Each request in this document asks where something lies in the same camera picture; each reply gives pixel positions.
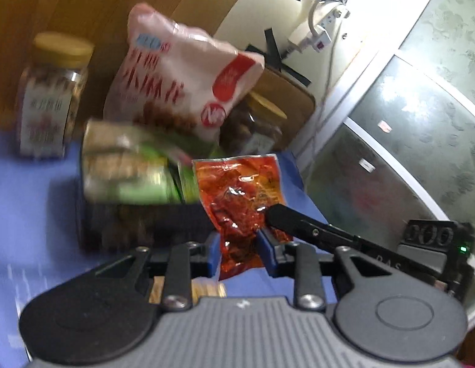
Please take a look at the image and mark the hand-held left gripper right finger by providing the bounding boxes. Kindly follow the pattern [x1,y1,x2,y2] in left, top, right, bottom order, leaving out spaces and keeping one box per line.
[258,228,393,312]

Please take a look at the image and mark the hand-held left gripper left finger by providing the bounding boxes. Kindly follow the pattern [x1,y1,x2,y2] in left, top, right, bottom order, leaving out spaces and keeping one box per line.
[95,234,220,312]

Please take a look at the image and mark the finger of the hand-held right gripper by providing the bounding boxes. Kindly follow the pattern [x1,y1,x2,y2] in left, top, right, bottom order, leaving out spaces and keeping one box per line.
[264,204,377,254]

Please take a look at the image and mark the red translucent snack packet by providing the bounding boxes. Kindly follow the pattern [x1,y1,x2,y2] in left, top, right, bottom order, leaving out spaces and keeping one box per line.
[192,154,294,281]

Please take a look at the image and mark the dark storage box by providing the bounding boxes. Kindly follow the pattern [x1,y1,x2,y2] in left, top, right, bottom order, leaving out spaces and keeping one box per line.
[74,153,219,254]

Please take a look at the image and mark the small green snack packet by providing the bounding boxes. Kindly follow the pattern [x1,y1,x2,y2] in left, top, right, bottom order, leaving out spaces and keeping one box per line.
[176,159,202,205]

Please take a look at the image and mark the green beige snack packet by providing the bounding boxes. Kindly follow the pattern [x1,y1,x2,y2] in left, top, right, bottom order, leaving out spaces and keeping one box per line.
[84,119,194,158]
[82,151,181,205]

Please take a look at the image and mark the yellow snack packet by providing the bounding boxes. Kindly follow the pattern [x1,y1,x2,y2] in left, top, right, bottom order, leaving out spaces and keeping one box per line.
[151,276,227,303]

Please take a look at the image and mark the yellow lid snack jar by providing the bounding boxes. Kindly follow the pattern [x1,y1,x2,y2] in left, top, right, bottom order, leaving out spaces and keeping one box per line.
[222,92,288,158]
[15,33,95,158]

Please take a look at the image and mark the rounded wooden board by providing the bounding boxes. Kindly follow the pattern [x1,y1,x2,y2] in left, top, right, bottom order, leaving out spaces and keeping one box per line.
[245,44,317,152]

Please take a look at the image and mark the frosted glass door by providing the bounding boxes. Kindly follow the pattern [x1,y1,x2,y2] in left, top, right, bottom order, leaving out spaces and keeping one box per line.
[299,0,475,238]

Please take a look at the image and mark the black tape cross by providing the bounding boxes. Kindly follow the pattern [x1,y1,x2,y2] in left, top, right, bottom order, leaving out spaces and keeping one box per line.
[264,29,313,87]

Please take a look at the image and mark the white red snack bag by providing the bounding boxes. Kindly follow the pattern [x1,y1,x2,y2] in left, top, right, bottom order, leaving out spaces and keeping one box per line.
[103,2,266,148]

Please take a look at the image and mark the blue cloth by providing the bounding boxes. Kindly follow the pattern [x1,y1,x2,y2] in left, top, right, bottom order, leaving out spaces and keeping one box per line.
[0,126,338,368]

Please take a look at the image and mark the white power strip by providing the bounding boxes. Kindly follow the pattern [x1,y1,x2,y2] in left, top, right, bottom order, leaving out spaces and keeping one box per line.
[290,8,351,53]

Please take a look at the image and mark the wooden headboard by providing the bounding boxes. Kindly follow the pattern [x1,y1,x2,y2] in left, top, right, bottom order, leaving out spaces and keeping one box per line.
[0,0,261,131]

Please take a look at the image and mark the white cable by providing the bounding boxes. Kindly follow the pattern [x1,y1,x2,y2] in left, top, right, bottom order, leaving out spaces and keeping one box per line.
[310,0,351,156]

